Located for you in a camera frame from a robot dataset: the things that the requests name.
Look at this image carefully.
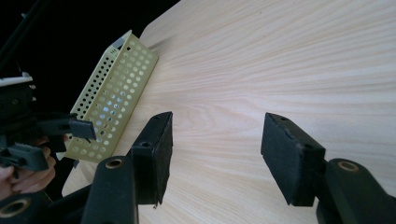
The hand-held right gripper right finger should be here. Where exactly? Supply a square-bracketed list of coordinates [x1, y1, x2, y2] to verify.
[260, 112, 327, 207]

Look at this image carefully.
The pale yellow perforated plastic basket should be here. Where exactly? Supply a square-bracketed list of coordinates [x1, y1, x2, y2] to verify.
[63, 29, 160, 164]

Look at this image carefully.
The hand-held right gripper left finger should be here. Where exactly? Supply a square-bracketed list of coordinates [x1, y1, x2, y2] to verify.
[130, 111, 174, 207]

